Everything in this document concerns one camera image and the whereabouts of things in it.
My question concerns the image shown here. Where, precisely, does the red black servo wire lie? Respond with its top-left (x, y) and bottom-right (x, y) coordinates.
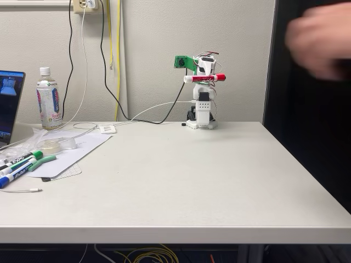
top-left (199, 50), bottom-right (223, 76)

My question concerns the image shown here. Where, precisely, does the red Expo marker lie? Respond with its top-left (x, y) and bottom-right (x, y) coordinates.
top-left (183, 73), bottom-right (227, 83)

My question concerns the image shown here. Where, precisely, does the clear tape dispenser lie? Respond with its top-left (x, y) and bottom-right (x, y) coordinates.
top-left (37, 138), bottom-right (78, 153)

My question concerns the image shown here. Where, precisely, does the clear plastic bag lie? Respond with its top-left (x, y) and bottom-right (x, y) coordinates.
top-left (0, 127), bottom-right (49, 165)

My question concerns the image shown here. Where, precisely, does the black Expo marker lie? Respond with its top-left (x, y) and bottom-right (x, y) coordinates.
top-left (0, 156), bottom-right (38, 178)

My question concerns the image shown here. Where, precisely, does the thin white cable loop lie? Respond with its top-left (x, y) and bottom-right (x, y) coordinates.
top-left (45, 122), bottom-right (99, 139)

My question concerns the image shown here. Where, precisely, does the white charger cable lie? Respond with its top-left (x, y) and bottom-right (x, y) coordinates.
top-left (43, 5), bottom-right (88, 136)

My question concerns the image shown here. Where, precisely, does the white cable under table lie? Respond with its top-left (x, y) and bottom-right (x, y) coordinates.
top-left (94, 243), bottom-right (113, 263)

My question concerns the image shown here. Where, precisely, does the clear drink bottle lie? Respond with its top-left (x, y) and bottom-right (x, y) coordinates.
top-left (36, 67), bottom-right (64, 130)

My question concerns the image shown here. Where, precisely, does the black camera cable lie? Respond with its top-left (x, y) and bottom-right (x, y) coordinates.
top-left (100, 0), bottom-right (186, 125)

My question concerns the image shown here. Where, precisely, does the white paper sheet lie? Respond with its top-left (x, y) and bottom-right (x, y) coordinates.
top-left (27, 133), bottom-right (114, 179)

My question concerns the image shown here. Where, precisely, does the green Expo marker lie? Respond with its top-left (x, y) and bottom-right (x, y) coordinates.
top-left (5, 150), bottom-right (44, 167)

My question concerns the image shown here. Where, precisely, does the light green plastic clip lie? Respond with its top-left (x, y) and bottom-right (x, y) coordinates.
top-left (28, 155), bottom-right (57, 173)

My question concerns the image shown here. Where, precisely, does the person's hand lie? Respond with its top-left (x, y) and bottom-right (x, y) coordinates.
top-left (284, 2), bottom-right (351, 82)

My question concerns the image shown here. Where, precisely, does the yellow cable with connector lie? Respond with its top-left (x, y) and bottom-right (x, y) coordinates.
top-left (107, 0), bottom-right (115, 71)

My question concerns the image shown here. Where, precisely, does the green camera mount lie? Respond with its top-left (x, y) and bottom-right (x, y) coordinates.
top-left (174, 55), bottom-right (199, 76)

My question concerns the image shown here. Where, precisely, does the beige wall outlet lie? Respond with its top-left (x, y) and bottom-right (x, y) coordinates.
top-left (73, 0), bottom-right (99, 14)

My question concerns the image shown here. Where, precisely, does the grey laptop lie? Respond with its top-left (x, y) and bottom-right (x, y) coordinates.
top-left (0, 70), bottom-right (36, 151)

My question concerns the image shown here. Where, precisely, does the grey table leg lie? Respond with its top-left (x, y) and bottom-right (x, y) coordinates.
top-left (237, 243), bottom-right (265, 263)

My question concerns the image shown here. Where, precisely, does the yellow cable bundle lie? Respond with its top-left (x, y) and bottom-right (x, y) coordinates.
top-left (114, 243), bottom-right (180, 263)

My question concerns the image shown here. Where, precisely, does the yellow network cable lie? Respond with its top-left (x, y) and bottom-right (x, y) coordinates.
top-left (114, 0), bottom-right (122, 122)

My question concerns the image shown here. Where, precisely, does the white lightning cable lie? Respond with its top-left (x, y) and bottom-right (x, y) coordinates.
top-left (0, 187), bottom-right (44, 194)

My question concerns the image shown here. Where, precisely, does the black door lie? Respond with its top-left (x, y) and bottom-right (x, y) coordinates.
top-left (262, 0), bottom-right (351, 214)

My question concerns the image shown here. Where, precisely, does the white adapter hub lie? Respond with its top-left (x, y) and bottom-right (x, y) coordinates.
top-left (98, 123), bottom-right (117, 134)

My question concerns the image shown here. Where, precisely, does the black power cable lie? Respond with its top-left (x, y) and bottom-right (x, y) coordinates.
top-left (60, 0), bottom-right (75, 125)

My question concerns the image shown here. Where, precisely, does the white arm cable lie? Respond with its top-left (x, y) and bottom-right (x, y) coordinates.
top-left (114, 100), bottom-right (197, 127)

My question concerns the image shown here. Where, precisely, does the blue Expo marker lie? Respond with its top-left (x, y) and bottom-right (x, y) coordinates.
top-left (0, 170), bottom-right (29, 189)

